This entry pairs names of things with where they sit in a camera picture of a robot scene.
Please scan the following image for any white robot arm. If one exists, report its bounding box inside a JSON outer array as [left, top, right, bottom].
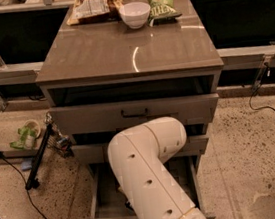
[[107, 117, 207, 219]]

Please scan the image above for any grey drawer cabinet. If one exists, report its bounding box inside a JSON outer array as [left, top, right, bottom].
[[26, 0, 236, 182]]

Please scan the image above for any grey middle drawer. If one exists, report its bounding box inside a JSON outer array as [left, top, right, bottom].
[[72, 135, 209, 165]]

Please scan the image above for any grey top drawer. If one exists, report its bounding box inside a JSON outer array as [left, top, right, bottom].
[[50, 93, 219, 135]]

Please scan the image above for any small can on floor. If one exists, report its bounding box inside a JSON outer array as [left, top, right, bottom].
[[56, 137, 72, 152]]

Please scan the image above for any white bowl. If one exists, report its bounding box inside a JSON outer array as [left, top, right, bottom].
[[119, 1, 151, 29]]

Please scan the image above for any green white cloth bundle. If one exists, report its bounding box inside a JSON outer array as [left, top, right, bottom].
[[10, 119, 41, 150]]

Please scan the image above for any brown chip bag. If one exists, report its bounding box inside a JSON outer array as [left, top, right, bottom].
[[66, 0, 123, 26]]

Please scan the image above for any green chip bag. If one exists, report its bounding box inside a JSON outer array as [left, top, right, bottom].
[[147, 0, 181, 27]]

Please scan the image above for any black tripod leg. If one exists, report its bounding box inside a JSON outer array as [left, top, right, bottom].
[[25, 124, 53, 190]]

